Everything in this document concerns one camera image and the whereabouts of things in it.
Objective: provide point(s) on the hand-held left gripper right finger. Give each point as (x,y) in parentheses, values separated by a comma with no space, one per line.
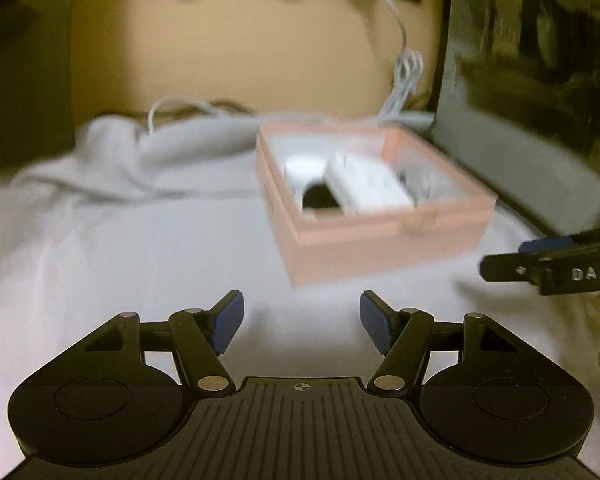
(372,317)

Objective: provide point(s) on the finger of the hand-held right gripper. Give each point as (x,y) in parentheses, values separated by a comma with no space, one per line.
(547,245)
(510,267)

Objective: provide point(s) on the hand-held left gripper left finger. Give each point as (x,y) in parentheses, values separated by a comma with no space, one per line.
(230,320)

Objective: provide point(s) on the pink cardboard box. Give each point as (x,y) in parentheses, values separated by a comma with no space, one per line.
(370,245)

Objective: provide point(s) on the white printed carton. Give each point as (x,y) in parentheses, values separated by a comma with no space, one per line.
(365,185)

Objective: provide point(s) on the white charger adapter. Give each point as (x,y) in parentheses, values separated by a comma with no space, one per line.
(300,167)

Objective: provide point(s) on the dark monitor screen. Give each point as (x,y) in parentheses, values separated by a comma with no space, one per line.
(530,110)

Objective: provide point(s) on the grey fleece blanket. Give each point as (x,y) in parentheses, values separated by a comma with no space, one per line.
(105,240)

